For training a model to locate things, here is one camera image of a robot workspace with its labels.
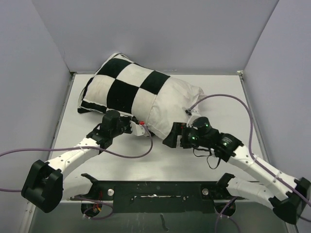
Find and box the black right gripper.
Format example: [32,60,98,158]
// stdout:
[163,121,209,148]

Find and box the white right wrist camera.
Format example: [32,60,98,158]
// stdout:
[185,109,201,128]

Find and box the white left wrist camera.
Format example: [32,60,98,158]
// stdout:
[130,120,149,137]

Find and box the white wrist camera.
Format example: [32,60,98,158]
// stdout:
[185,109,201,128]
[130,120,149,137]

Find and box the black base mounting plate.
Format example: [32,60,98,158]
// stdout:
[81,173,234,214]

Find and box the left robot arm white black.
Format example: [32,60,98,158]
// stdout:
[21,110,145,213]

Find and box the black white checkered pillowcase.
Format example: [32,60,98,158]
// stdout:
[77,53,170,121]

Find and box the aluminium frame rail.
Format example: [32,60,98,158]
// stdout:
[237,70,298,233]

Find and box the white pillow insert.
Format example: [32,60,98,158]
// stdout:
[132,76,207,139]

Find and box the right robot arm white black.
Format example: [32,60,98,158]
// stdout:
[163,117,311,225]

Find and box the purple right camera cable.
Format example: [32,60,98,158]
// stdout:
[188,94,311,233]

